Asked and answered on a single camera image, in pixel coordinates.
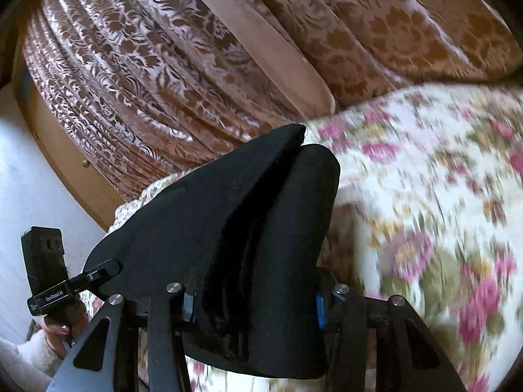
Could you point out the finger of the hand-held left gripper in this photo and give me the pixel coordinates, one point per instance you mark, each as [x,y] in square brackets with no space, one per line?
[98,273]

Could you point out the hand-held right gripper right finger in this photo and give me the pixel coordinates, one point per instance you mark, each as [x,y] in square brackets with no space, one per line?
[320,312]

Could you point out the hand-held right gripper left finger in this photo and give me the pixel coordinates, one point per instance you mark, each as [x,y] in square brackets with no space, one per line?
[188,308]

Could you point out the black pants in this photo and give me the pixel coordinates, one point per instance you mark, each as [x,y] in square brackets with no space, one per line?
[261,228]

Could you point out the person's left forearm white sleeve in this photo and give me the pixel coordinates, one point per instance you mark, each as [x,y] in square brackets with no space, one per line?
[28,361]

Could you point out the person's left hand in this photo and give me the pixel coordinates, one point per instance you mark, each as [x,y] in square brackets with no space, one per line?
[61,341]

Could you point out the brown wooden cabinet door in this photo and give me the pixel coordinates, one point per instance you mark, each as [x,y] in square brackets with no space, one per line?
[57,159]

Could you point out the floral bed blanket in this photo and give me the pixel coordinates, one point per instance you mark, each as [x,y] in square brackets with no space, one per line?
[429,179]

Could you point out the brown patterned pleated curtain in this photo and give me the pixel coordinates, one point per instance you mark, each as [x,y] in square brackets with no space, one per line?
[135,69]

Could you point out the plain tan curtain band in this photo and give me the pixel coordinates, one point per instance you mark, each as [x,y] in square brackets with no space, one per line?
[261,36]

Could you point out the brown damask curtain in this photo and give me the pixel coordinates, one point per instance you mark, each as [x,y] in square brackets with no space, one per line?
[400,28]

